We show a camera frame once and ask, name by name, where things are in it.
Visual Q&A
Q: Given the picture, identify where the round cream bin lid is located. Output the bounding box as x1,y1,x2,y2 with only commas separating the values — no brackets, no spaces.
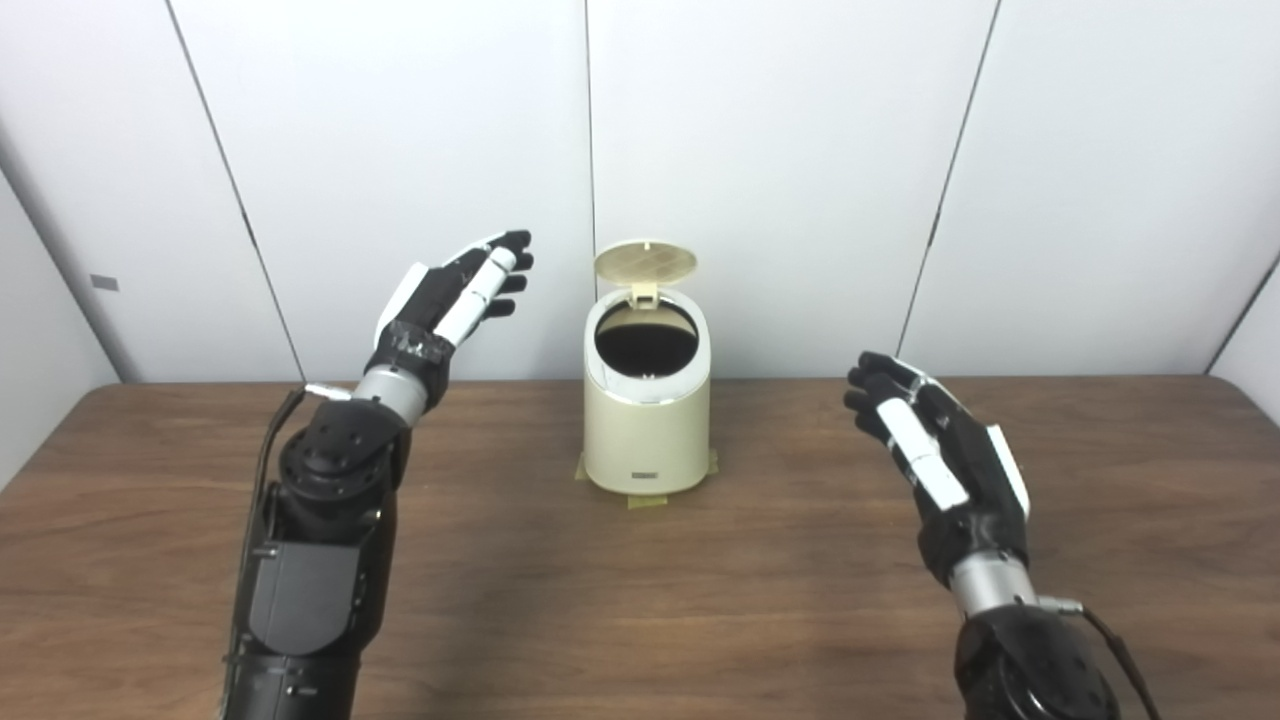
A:
594,240,699,309

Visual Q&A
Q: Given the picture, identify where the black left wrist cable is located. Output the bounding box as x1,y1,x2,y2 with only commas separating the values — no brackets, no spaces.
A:
240,383,351,601

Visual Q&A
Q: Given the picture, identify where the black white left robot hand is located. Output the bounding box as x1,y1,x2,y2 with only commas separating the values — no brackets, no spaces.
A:
365,230,535,411

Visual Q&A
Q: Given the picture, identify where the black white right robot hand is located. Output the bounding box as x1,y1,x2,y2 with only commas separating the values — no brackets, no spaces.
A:
843,350,1031,589

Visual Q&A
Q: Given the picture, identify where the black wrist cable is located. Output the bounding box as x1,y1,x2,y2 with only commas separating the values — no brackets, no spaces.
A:
240,383,351,601
1038,595,1161,720

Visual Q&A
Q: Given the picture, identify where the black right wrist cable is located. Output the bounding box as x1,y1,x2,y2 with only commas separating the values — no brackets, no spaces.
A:
1038,595,1161,720

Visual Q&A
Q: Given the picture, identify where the cream-colored bin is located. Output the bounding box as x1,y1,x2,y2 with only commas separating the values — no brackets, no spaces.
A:
582,288,713,496

